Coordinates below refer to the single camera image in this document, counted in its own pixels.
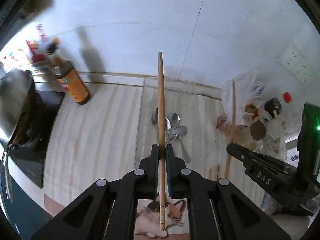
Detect wooden chopstick one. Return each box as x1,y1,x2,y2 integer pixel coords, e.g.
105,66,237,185
158,51,166,231

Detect wooden chopstick two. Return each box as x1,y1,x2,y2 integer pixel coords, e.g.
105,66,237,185
224,80,236,179

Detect round steel spoon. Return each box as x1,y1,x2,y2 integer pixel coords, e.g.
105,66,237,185
167,113,180,131

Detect white lid oil jar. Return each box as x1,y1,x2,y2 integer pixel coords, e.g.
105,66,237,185
261,112,289,160

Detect red cap dark bottle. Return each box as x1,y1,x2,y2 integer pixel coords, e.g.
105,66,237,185
264,92,292,118

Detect teal cabinet drawers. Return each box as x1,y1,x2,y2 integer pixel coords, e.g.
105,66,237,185
1,172,53,239

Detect striped cat table mat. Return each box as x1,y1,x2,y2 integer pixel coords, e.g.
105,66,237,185
43,83,276,240

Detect white plastic bag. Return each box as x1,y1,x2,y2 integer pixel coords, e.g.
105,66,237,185
221,68,265,127

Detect black induction cooktop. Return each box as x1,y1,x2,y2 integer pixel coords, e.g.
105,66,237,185
9,90,65,188

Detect clear plastic organizer bin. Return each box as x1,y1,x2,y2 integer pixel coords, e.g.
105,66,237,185
135,77,227,180

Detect soy sauce bottle orange label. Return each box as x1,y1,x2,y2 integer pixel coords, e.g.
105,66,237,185
46,37,90,106

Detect steel wok with lid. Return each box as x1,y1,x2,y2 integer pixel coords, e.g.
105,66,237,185
1,69,35,146

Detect triple wall socket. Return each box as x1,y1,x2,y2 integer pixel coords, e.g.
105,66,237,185
277,43,315,86

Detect colourful wall stickers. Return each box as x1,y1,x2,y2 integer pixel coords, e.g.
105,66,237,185
1,23,60,76

